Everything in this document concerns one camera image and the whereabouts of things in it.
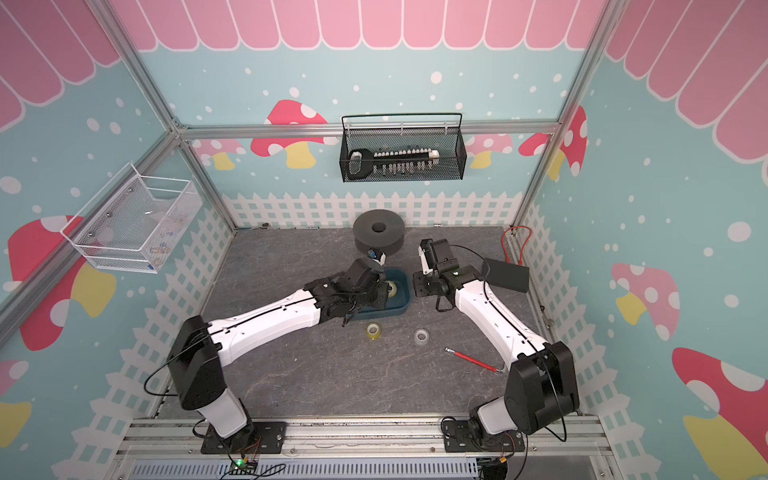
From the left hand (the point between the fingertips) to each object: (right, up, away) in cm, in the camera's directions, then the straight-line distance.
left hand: (384, 291), depth 83 cm
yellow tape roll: (-4, -13, +9) cm, 17 cm away
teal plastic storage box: (+4, -5, +10) cm, 12 cm away
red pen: (+26, -21, +4) cm, 34 cm away
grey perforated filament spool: (-2, +20, +31) cm, 37 cm away
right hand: (+11, +3, +3) cm, 12 cm away
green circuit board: (-35, -42, -8) cm, 56 cm away
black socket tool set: (-7, +38, +7) cm, 39 cm away
